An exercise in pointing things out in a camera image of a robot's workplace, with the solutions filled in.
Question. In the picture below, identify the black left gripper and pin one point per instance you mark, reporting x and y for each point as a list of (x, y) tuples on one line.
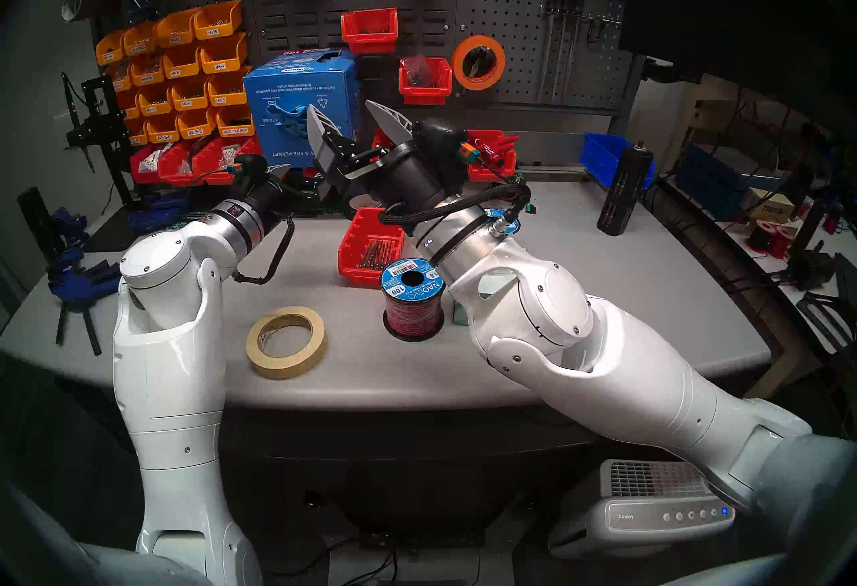
[(271, 189)]

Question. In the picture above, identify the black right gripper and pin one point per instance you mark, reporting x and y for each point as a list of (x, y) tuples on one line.
[(375, 173)]

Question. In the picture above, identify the blue cardboard wipes box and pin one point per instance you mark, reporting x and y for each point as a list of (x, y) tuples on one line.
[(281, 89)]

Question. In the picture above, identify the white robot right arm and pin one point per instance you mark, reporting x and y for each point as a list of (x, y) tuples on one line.
[(602, 357)]

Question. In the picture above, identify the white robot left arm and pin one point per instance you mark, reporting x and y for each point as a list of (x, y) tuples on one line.
[(167, 357)]

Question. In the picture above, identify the yellow bin labelled M4 HEX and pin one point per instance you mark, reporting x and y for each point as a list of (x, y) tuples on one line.
[(234, 121)]

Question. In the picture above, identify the red stackable parts bin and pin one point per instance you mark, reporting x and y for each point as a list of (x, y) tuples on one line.
[(211, 163), (177, 169), (140, 175)]

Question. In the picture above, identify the clear bag of screws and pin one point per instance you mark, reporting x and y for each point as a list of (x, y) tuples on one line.
[(418, 67)]

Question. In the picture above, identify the yellow bin labelled M2.5-5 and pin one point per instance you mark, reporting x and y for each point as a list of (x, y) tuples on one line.
[(196, 124)]

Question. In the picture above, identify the yellow bin labelled M3-6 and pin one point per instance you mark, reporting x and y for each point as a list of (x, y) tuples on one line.
[(227, 89)]

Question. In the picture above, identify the red bin with nails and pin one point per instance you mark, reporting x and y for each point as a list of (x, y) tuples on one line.
[(365, 243)]

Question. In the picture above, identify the yellow bin labelled M3-8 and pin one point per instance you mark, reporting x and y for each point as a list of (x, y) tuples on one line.
[(189, 94)]

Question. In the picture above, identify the yellow bin labelled M2.5-6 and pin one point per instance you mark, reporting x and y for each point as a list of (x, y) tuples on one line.
[(161, 129)]

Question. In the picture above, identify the pile of metal nails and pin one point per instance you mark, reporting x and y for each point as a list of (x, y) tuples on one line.
[(375, 253)]

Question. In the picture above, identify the clear plastic parts bag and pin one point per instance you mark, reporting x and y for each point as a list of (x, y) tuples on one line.
[(152, 157)]

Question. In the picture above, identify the blue hand clamp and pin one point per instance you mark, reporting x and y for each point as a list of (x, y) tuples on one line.
[(157, 209)]

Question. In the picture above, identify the yellow bin labelled M3-4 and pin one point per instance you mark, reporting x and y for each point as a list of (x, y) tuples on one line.
[(223, 54)]

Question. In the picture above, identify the yellow bin labelled M3-12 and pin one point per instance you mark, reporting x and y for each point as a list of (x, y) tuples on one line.
[(154, 100)]

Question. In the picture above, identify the red bin with connectors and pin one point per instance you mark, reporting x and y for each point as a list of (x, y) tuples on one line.
[(492, 171)]

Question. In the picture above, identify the yellow bin labelled M4-6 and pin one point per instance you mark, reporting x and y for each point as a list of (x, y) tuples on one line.
[(181, 62)]

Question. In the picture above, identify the small yellow parts bin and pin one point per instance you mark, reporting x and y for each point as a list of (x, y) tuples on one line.
[(120, 77), (129, 104), (136, 132), (109, 49)]

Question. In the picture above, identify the orange tape roll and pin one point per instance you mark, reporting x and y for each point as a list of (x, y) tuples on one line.
[(499, 65)]

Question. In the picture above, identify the yellow bin labelled M3X6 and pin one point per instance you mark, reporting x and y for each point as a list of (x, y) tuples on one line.
[(217, 21)]

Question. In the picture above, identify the flat black pad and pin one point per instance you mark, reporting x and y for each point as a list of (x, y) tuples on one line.
[(114, 233)]

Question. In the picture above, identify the dark grey pegboard panel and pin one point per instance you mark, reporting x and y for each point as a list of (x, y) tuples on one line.
[(495, 9)]

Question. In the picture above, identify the beige masking tape roll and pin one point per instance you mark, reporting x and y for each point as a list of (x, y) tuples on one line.
[(268, 363)]

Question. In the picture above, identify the yellow bin labelled M3X8 BAD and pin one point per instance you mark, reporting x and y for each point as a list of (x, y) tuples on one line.
[(139, 39)]

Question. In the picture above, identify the blue black bar clamp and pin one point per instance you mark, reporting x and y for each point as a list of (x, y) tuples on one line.
[(67, 286), (100, 276)]

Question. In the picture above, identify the green Kimtech tissue box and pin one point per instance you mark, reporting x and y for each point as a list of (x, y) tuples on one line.
[(462, 310)]

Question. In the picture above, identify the small blue vise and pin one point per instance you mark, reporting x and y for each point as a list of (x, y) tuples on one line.
[(67, 223)]

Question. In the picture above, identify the blue plastic bin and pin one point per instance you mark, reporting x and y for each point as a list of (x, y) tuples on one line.
[(599, 153)]

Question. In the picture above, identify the black cylindrical speaker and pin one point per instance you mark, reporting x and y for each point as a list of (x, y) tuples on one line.
[(37, 220)]

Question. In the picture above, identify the black carabiner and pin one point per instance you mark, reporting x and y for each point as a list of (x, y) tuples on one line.
[(592, 29)]

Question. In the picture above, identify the black ribbed bottle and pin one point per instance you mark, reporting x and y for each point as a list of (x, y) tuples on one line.
[(624, 189)]

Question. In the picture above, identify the black power strip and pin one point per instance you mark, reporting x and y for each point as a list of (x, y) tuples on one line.
[(415, 541)]

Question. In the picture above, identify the black computer monitor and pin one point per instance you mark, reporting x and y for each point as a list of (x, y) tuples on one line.
[(736, 2)]

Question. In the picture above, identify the brown cardboard box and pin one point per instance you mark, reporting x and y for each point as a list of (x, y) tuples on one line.
[(770, 206)]

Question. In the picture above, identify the grey robot torso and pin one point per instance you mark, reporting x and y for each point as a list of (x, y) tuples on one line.
[(40, 558)]

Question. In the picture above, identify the black desk device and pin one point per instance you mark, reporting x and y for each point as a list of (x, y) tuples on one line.
[(810, 263)]

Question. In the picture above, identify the white Coway air purifier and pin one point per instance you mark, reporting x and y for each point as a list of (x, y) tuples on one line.
[(643, 511)]

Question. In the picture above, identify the orange-red wall bin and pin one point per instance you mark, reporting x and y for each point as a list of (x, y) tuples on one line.
[(425, 92), (369, 32)]

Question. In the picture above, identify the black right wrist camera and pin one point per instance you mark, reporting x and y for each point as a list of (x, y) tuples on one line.
[(438, 139)]

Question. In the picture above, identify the grey duct tape roll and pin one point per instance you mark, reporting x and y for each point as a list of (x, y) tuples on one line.
[(77, 3)]

